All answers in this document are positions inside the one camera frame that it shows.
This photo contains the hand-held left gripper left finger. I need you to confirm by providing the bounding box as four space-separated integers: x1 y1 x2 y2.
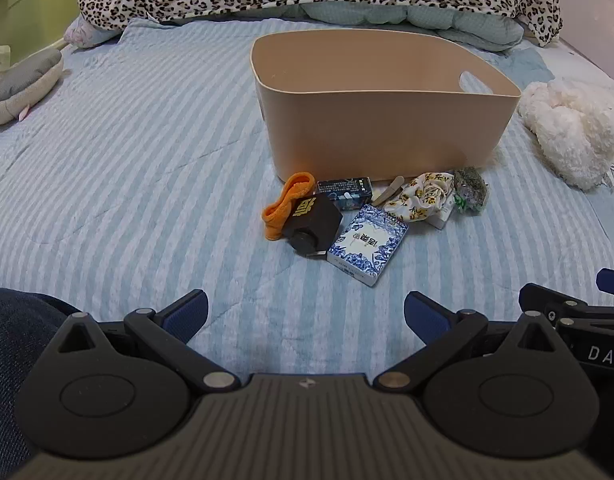
57 289 241 393

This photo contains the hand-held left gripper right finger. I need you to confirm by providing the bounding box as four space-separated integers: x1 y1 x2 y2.
375 290 570 392

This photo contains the blue white patterned box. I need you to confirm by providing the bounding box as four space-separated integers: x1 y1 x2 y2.
327 204 410 288

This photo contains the small white box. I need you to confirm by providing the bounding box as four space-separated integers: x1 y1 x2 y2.
427 206 455 230

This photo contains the floral yellow scrunchie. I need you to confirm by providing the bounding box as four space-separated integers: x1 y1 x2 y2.
384 172 456 223

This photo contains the small beige nail file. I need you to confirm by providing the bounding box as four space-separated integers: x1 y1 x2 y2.
372 176 406 206

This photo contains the orange cloth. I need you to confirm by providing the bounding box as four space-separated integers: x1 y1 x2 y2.
261 172 317 241

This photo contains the dark blue small box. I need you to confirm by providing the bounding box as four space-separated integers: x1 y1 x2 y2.
316 176 373 211

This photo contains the black box with knob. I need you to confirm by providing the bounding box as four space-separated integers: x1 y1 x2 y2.
282 193 344 259

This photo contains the blue striped bed cover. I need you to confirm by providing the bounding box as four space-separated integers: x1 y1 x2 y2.
0 16 614 377

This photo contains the white fluffy plush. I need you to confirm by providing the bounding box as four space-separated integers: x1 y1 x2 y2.
517 80 614 192

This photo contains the person's leg in jeans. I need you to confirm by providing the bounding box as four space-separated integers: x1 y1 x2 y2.
0 287 82 463

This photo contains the beige plastic storage basket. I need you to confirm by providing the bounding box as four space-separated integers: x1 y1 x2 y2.
250 28 522 185

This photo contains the grey white plush toy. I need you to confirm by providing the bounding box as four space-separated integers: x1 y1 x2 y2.
0 48 64 129

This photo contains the light teal quilt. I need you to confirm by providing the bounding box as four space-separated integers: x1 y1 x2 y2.
222 0 525 53

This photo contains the pink floral pillow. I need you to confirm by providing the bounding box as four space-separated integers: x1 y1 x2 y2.
63 16 122 49

